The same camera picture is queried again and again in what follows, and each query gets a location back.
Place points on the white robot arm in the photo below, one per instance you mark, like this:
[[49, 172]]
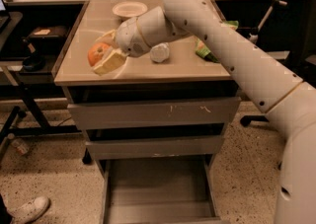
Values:
[[288, 102]]

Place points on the grey open bottom drawer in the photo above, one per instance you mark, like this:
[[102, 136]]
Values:
[[174, 190]]

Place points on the grey middle drawer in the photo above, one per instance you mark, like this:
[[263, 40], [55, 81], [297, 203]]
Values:
[[155, 147]]

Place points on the black office chair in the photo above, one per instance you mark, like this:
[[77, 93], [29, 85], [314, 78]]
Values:
[[294, 29]]

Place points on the white sneaker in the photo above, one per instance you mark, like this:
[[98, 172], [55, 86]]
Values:
[[30, 211]]

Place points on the clear plastic water bottle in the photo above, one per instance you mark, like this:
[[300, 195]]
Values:
[[160, 52]]

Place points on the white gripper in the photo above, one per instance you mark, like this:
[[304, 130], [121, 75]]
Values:
[[128, 37]]

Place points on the orange fruit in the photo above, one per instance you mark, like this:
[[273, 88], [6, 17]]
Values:
[[97, 52]]

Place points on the black box on shelf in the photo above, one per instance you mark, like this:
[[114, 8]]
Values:
[[48, 36]]

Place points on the plastic bottle on floor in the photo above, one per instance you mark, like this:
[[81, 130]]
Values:
[[19, 144]]

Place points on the grey drawer cabinet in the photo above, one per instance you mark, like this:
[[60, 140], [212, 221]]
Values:
[[152, 129]]

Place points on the white spray bottle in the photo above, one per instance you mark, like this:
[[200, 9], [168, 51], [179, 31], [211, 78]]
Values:
[[253, 35]]

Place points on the grey top drawer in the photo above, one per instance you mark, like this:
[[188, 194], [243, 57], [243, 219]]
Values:
[[154, 113]]

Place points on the green chip bag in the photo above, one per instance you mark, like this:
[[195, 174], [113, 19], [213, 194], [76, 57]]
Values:
[[204, 52]]

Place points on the white paper bowl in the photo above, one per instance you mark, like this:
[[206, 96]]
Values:
[[129, 9]]

